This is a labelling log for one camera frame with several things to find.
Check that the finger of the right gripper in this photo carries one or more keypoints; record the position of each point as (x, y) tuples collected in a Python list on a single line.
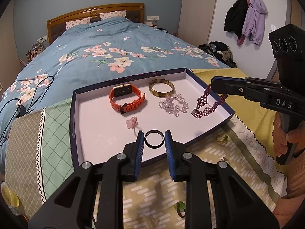
[(259, 84), (237, 87)]

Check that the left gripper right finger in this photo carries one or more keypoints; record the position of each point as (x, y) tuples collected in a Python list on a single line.
[(236, 205)]

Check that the tortoiseshell bangle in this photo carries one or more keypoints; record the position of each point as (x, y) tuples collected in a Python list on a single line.
[(161, 88)]

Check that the orange smart watch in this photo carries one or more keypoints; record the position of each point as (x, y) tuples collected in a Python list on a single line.
[(126, 98)]

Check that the right hand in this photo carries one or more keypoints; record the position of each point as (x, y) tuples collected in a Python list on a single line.
[(281, 138)]

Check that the pile of dark clothes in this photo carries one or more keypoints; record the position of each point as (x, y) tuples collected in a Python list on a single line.
[(220, 51)]

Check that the purple hanging jacket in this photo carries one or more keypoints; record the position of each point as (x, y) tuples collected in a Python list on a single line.
[(254, 25)]

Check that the black hanging jacket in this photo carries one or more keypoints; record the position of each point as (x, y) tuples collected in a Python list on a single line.
[(235, 17)]

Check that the dark blue shallow box tray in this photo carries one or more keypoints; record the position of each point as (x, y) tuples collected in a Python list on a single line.
[(98, 132)]

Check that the wooden headboard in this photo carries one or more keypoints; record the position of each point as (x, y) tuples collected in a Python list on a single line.
[(57, 26)]

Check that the blue floral duvet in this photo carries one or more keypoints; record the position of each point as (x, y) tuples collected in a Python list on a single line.
[(91, 53)]

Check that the right spotted pillow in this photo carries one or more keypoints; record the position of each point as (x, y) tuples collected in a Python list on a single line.
[(107, 15)]

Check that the spotted pillow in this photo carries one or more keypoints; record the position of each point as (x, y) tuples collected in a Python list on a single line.
[(107, 15), (71, 24)]

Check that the cosmetics on nightstand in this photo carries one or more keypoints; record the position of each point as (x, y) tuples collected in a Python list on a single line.
[(35, 50)]

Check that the left spotted pillow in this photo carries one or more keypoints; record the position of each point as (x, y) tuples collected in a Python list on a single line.
[(71, 24)]

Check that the white wall switch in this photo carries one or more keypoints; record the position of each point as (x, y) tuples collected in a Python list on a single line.
[(273, 27)]

